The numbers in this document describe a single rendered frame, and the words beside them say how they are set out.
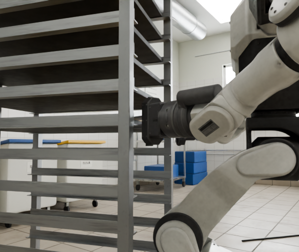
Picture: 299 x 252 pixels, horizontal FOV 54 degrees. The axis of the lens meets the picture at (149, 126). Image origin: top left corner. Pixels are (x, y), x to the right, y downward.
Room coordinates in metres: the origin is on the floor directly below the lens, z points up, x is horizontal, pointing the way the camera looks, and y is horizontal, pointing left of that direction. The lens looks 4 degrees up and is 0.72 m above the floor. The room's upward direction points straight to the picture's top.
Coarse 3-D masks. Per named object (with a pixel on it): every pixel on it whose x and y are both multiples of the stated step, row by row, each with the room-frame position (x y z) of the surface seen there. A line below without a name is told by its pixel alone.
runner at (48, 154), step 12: (0, 156) 0.84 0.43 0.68; (12, 156) 0.83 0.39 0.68; (24, 156) 0.82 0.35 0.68; (36, 156) 0.81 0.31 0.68; (48, 156) 0.80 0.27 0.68; (60, 156) 0.79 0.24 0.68; (72, 156) 0.77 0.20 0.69; (84, 156) 0.76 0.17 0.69; (96, 156) 0.75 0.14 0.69; (108, 156) 0.74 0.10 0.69
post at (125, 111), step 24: (120, 0) 0.70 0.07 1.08; (120, 24) 0.70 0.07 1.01; (120, 48) 0.70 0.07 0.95; (120, 72) 0.70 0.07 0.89; (120, 96) 0.70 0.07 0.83; (120, 120) 0.70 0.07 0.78; (120, 144) 0.70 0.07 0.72; (120, 168) 0.70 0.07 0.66; (120, 192) 0.70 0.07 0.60; (120, 216) 0.70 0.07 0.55; (120, 240) 0.70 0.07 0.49
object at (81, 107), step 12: (48, 96) 0.85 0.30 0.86; (60, 96) 0.85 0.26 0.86; (72, 96) 0.85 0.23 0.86; (84, 96) 0.85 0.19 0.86; (96, 96) 0.85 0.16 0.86; (108, 96) 0.85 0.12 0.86; (144, 96) 0.86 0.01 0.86; (12, 108) 1.14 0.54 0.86; (24, 108) 1.14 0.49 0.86; (36, 108) 1.14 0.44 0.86; (48, 108) 1.14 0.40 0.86; (60, 108) 1.14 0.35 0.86; (72, 108) 1.14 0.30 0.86; (84, 108) 1.14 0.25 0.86; (96, 108) 1.14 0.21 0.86; (108, 108) 1.14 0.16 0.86
